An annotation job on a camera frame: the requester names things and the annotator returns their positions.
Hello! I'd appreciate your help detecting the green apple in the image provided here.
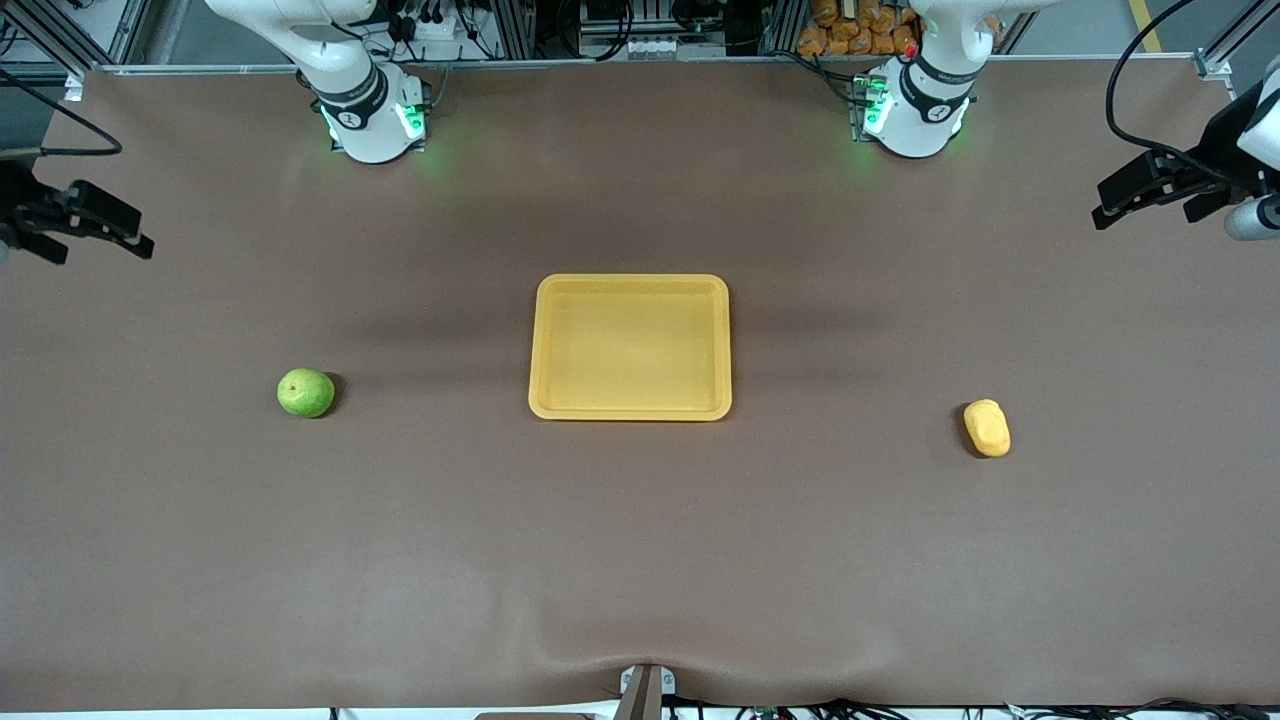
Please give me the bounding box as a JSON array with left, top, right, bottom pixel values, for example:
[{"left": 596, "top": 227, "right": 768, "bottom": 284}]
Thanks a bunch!
[{"left": 277, "top": 368, "right": 337, "bottom": 419}]

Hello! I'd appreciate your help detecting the yellow potato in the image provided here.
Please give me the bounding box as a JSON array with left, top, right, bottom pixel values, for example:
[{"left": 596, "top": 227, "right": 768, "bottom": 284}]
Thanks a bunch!
[{"left": 963, "top": 399, "right": 1012, "bottom": 459}]

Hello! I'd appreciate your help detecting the yellow rectangular plastic tray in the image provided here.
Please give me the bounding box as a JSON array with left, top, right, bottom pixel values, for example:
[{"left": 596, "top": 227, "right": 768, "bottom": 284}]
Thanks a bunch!
[{"left": 528, "top": 273, "right": 733, "bottom": 422}]

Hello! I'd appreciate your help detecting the white power strip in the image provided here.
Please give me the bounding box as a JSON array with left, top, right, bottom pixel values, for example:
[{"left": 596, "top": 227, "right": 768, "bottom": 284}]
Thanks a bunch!
[{"left": 395, "top": 8, "right": 471, "bottom": 43}]

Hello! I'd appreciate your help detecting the large table cover mat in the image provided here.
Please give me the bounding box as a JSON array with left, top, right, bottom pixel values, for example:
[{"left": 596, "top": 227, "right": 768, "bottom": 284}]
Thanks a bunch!
[{"left": 0, "top": 55, "right": 1280, "bottom": 713}]

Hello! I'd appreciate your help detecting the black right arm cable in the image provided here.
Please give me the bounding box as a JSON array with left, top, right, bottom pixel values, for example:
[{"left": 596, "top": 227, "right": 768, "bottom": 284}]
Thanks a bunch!
[{"left": 0, "top": 68, "right": 124, "bottom": 158}]

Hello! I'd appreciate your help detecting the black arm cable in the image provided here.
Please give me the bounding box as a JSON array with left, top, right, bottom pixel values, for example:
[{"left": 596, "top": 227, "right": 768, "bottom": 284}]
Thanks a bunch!
[
  {"left": 0, "top": 68, "right": 124, "bottom": 158},
  {"left": 1104, "top": 0, "right": 1233, "bottom": 186}
]

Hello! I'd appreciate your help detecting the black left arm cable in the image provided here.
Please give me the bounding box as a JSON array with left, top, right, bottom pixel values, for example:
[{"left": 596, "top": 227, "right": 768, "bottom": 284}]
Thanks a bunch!
[{"left": 1104, "top": 0, "right": 1233, "bottom": 186}]

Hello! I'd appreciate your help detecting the slanted aluminium frame strut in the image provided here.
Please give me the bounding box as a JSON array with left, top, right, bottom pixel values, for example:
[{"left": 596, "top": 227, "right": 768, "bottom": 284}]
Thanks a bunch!
[
  {"left": 1195, "top": 0, "right": 1280, "bottom": 81},
  {"left": 0, "top": 0, "right": 113, "bottom": 77}
]

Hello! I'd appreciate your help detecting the upright aluminium frame post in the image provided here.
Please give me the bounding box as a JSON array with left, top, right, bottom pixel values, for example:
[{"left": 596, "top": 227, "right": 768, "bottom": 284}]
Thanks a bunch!
[
  {"left": 490, "top": 0, "right": 537, "bottom": 59},
  {"left": 760, "top": 0, "right": 807, "bottom": 57}
]

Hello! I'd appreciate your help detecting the horizontal aluminium frame rail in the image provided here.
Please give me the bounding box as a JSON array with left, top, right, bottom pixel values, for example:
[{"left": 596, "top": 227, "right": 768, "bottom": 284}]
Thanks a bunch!
[{"left": 85, "top": 56, "right": 873, "bottom": 77}]

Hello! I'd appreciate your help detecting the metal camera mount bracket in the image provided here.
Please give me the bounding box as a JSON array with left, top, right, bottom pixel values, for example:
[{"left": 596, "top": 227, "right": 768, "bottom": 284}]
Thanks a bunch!
[{"left": 618, "top": 663, "right": 677, "bottom": 720}]

